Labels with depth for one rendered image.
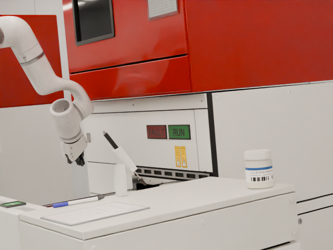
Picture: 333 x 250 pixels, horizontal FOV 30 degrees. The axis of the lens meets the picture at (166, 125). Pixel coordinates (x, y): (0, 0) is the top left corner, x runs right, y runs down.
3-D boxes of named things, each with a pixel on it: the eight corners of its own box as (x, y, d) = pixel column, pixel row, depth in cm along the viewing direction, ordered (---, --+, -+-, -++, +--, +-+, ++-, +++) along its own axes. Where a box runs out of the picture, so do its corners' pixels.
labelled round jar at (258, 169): (260, 183, 167) (257, 148, 167) (279, 185, 161) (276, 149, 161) (241, 188, 163) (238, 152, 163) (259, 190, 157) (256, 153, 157)
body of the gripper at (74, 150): (71, 121, 235) (78, 140, 243) (54, 139, 230) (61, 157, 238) (86, 128, 231) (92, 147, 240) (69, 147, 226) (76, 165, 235)
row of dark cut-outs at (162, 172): (135, 173, 227) (134, 166, 227) (211, 181, 191) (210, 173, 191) (133, 173, 227) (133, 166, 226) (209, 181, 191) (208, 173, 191)
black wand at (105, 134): (103, 133, 164) (106, 129, 164) (100, 133, 165) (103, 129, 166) (145, 186, 172) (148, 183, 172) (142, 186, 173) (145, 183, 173)
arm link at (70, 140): (68, 117, 233) (70, 123, 235) (53, 133, 229) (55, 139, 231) (85, 125, 229) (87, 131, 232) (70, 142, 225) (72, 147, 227)
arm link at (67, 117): (73, 116, 233) (53, 130, 230) (65, 92, 223) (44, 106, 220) (86, 128, 229) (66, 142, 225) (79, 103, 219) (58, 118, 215)
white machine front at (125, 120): (95, 197, 259) (86, 101, 257) (222, 221, 192) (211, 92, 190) (88, 199, 257) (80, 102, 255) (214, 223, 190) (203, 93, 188)
